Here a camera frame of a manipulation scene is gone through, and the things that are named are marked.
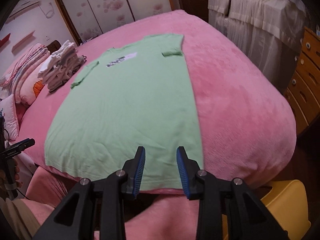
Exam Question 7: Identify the small pink pillow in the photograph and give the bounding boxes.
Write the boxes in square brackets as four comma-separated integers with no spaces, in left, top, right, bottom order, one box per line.
[1,94,19,141]

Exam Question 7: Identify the stack of folded clothes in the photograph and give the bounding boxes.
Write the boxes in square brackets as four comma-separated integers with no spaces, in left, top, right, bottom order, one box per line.
[37,40,86,93]

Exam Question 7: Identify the yellow plastic stool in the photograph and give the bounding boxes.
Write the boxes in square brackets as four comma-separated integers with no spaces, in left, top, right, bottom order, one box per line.
[222,179,312,240]

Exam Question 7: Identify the white power cord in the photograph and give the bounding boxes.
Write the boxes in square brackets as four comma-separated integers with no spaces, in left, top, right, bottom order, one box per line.
[38,2,56,20]

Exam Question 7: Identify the cream lace covered furniture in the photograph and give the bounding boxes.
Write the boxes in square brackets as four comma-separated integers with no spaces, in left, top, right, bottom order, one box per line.
[208,0,308,92]

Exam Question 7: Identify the floral sliding wardrobe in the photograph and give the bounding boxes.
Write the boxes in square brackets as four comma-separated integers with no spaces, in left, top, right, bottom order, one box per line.
[55,0,174,44]

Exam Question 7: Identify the person's left hand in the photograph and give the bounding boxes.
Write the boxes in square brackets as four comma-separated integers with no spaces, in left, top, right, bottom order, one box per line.
[1,158,18,200]

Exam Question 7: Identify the folded pink quilts pile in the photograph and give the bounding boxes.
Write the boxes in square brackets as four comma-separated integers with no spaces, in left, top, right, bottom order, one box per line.
[1,43,50,103]

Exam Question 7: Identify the pink wall shelf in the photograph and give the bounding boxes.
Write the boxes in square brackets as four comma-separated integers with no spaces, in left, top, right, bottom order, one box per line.
[11,30,35,53]

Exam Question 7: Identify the white wall air conditioner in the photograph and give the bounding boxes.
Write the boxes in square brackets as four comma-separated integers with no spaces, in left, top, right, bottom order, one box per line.
[6,0,41,23]

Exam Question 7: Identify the light green t-shirt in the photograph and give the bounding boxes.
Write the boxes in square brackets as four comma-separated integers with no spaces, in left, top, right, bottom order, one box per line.
[44,34,203,191]

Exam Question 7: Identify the pink bed blanket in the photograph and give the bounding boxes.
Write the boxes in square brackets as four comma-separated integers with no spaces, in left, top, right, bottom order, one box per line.
[19,10,296,239]

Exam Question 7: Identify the red wall shelf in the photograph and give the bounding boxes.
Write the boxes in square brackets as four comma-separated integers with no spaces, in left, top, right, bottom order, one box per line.
[0,33,11,48]

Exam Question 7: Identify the dark wooden headboard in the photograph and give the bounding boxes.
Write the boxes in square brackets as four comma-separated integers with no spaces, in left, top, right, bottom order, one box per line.
[46,40,61,54]

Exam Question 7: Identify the wooden drawer chest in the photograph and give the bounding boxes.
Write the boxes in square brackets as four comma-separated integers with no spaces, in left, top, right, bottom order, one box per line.
[284,27,320,136]

